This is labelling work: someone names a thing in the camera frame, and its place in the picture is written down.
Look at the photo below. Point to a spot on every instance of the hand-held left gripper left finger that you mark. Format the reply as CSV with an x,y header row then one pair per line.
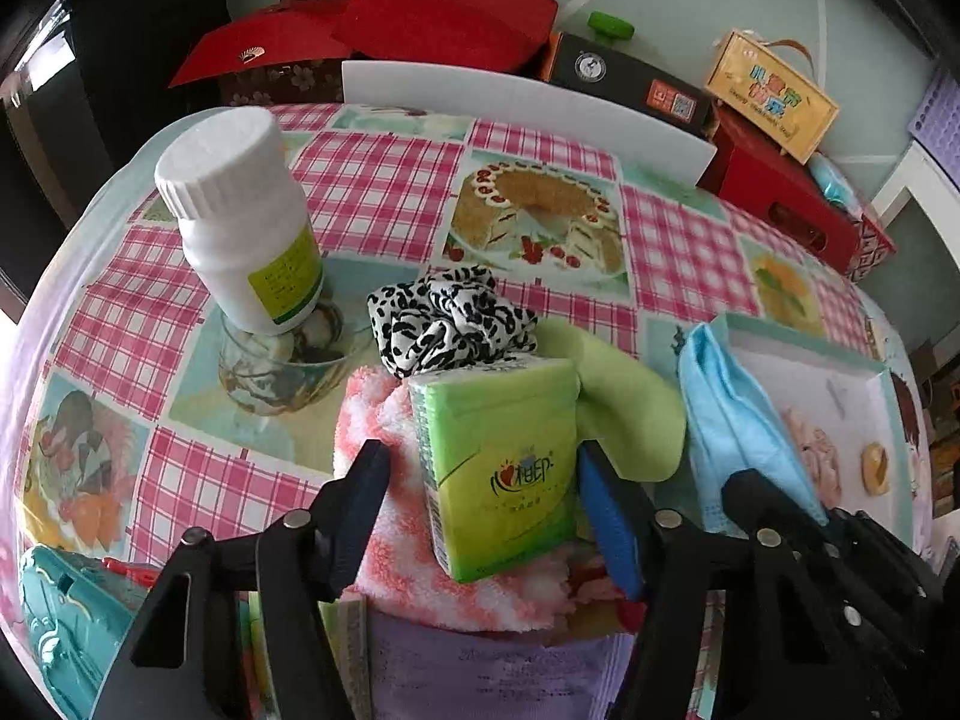
x,y
360,510

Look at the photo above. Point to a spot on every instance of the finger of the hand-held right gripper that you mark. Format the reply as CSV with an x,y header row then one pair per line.
x,y
765,499

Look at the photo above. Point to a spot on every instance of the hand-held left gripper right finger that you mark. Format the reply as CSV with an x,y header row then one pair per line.
x,y
611,525

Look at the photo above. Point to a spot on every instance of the blue face mask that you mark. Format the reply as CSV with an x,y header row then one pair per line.
x,y
727,420

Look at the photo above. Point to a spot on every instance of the pink white fluffy towel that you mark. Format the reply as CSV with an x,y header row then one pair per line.
x,y
390,420

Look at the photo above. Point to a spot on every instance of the light green cloth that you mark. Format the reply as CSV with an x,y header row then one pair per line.
x,y
630,405

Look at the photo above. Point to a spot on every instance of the green tissue packet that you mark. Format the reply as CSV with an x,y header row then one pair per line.
x,y
495,465

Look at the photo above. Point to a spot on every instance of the white tray with teal rim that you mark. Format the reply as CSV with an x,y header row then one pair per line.
x,y
810,367

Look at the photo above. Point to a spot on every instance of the purple packet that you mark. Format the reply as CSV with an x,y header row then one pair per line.
x,y
487,675

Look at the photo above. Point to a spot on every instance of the black white leopard scrunchie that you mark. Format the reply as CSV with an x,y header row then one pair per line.
x,y
450,315

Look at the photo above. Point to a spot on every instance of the red pink chenille bow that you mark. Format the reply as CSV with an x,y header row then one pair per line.
x,y
131,568

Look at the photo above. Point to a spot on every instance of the pale pink scrunchie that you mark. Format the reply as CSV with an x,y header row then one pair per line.
x,y
814,450

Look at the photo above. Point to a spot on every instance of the red patterned tin box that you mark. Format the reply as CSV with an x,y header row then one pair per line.
x,y
874,247

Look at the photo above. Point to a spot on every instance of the white medicine bottle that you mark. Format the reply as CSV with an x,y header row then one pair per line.
x,y
240,240

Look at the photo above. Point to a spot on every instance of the teal plastic toy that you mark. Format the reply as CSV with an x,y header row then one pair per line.
x,y
67,615

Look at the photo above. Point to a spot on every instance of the blue wet wipes pack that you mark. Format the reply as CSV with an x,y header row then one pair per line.
x,y
836,184

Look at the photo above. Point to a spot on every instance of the white table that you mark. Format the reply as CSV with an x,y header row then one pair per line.
x,y
922,180

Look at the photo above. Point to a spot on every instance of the purple perforated tray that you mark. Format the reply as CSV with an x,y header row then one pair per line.
x,y
937,120

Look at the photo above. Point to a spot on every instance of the white board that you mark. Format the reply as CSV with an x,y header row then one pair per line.
x,y
525,112

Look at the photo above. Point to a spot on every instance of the black orange box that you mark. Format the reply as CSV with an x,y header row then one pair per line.
x,y
622,75

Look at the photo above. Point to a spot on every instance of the red gift box floral base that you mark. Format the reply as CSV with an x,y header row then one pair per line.
x,y
255,45

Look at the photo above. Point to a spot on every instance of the green dumbbell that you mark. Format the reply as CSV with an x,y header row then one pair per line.
x,y
609,26

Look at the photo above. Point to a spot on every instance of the large red gift box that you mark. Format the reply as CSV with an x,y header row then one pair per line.
x,y
442,15

